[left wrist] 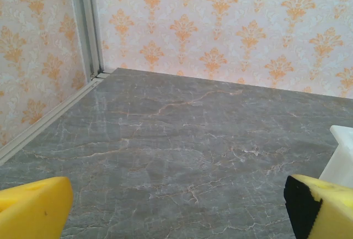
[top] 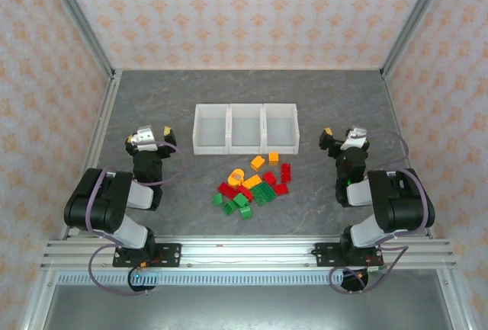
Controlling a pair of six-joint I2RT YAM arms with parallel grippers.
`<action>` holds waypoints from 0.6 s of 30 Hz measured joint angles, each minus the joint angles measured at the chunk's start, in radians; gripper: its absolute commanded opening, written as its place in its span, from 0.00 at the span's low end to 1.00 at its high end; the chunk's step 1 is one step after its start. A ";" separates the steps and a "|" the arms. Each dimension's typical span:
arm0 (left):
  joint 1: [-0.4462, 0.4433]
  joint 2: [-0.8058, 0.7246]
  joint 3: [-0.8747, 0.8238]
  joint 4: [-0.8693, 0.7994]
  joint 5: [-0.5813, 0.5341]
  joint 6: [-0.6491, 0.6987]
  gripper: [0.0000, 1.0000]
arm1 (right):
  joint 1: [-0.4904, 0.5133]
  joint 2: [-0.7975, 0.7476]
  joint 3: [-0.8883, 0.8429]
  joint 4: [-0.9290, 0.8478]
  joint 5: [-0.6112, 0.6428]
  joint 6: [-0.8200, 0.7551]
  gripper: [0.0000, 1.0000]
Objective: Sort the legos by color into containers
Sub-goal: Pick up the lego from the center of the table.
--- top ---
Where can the small orange lego brick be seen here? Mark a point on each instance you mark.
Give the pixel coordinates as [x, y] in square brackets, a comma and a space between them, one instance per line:
[273, 157]

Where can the yellow round lego piece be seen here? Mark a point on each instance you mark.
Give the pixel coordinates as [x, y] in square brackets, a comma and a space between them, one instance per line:
[233, 181]

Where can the yellow long lego brick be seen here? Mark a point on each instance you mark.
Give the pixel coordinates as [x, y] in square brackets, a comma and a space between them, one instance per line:
[251, 181]

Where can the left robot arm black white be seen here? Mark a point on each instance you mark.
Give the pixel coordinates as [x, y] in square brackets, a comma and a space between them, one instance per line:
[95, 200]

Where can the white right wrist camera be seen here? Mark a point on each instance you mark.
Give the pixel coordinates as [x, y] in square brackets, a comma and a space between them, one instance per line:
[354, 137]

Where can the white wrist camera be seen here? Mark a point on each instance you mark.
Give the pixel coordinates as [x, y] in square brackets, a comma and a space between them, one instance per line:
[354, 137]
[143, 139]

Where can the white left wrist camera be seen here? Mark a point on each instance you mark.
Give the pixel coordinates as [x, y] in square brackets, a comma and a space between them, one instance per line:
[143, 139]

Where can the aluminium side rail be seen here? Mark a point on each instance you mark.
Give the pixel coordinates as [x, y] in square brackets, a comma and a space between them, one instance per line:
[396, 116]
[101, 132]

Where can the wide aluminium mounting rail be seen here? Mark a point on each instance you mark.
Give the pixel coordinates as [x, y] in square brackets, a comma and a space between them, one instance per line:
[248, 254]

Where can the aluminium frame post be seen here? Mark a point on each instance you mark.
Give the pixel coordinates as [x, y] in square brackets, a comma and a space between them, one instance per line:
[414, 21]
[81, 21]

